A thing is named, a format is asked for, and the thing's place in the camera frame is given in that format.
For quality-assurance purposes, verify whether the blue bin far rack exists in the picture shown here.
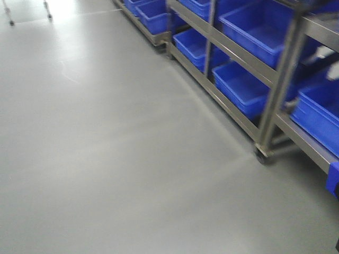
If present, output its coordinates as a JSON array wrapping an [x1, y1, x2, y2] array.
[[136, 0, 168, 35]]

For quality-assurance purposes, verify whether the blue bin far right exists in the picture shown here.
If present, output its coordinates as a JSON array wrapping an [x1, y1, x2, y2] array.
[[290, 71, 338, 157]]

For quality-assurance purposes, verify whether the blue bin lower middle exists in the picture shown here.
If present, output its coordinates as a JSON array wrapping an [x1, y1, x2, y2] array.
[[212, 61, 271, 120]]

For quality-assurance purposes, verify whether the blue bin lower left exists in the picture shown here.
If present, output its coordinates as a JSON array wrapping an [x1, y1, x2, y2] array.
[[172, 27, 231, 74]]

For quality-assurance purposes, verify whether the far steel shelf rack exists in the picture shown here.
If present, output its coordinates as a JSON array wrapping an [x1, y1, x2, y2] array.
[[112, 0, 170, 52]]

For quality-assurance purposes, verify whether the blue plastic bottle-shaped part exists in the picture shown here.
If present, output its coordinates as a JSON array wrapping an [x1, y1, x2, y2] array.
[[326, 161, 338, 199]]

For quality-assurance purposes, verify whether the stainless steel shelf rack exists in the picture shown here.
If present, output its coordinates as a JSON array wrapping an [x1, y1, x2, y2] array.
[[166, 1, 338, 172]]

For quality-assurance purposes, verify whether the blue bin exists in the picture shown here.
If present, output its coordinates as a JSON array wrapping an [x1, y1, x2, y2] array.
[[290, 71, 338, 157], [219, 0, 318, 69], [212, 61, 271, 120], [172, 27, 231, 74]]

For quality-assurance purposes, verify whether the blue bin upper middle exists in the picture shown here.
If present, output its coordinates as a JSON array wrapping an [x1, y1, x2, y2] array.
[[219, 0, 318, 69]]

